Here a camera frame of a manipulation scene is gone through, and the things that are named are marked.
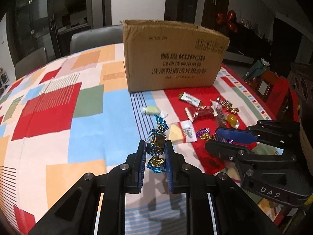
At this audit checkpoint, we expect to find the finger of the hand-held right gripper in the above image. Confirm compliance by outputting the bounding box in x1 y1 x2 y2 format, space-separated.
205 140 297 169
215 120 301 150

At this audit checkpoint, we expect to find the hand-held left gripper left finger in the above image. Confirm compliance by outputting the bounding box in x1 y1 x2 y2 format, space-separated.
28 141 146 235

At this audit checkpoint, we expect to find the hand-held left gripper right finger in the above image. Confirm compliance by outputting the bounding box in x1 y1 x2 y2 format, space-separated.
164 140 283 235

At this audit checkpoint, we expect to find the purple foil candy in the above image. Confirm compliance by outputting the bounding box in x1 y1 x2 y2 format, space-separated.
198 128 234 144

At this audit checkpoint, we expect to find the blue foil candy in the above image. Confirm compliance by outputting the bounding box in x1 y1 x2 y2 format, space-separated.
146 115 170 174

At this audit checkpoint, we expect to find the white and gold snack packet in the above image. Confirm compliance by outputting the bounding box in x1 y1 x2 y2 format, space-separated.
178 92 203 108

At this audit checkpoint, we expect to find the pale green candy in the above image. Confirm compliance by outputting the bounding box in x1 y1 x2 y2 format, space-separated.
140 105 168 117

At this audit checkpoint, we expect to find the brown cardboard box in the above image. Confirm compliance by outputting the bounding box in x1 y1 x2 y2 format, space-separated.
122 20 231 93

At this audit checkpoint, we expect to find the round yellow candy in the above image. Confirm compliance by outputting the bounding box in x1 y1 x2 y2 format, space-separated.
225 114 240 129

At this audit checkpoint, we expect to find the clear striped candy wrapper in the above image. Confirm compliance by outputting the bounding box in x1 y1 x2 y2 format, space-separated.
211 100 228 129

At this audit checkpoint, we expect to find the gold twisted foil candy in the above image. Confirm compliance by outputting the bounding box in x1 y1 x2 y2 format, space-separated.
216 97 239 114

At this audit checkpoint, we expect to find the yellow wedge snack packet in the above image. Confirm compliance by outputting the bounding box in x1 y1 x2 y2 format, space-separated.
166 120 198 144

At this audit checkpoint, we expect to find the red snack packet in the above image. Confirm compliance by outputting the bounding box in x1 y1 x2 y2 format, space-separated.
184 105 219 123

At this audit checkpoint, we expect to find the beige cloth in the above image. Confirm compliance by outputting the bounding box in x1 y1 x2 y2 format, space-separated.
300 125 313 153

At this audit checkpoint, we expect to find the wooden chair with red cushion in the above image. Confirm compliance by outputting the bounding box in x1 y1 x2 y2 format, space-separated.
254 70 297 120

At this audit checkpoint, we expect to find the teal cloth with white flower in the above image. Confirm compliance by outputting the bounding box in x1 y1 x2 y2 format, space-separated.
245 57 269 86

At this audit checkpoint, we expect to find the dark carved wooden furniture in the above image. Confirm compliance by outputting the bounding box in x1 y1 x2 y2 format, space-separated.
290 62 313 101

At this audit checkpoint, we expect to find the colourful patchwork tablecloth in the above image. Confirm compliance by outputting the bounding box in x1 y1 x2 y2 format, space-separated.
0 43 294 235

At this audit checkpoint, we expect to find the red balloon decoration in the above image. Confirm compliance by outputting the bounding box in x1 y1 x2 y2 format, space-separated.
216 10 239 33

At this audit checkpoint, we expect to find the grey upholstered chair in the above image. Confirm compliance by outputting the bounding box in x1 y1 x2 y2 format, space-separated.
15 50 48 80
69 24 124 54

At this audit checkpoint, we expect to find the glass door cabinet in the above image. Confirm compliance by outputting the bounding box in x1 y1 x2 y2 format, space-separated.
6 0 105 64

